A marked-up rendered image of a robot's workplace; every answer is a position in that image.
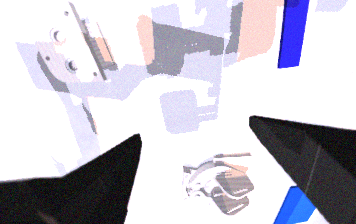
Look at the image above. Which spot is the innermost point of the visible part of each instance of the blue flat plate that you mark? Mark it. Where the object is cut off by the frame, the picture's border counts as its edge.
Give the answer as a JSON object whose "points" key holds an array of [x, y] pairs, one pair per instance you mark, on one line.
{"points": [[295, 209]]}

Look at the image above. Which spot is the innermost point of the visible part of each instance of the grey plate with two round holes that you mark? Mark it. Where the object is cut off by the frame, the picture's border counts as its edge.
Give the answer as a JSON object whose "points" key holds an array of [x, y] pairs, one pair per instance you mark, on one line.
{"points": [[76, 47]]}

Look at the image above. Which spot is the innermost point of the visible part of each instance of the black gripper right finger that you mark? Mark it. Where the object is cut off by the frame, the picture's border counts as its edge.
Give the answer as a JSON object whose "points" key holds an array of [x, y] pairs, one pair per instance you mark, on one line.
{"points": [[320, 159]]}

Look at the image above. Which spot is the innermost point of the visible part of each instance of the blue flat bar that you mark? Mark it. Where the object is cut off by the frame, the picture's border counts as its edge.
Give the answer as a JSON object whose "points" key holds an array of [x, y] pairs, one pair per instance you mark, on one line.
{"points": [[292, 32]]}

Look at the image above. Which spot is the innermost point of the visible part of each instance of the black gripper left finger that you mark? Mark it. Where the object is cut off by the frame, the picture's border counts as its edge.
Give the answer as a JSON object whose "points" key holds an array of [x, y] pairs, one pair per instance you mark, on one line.
{"points": [[98, 192]]}

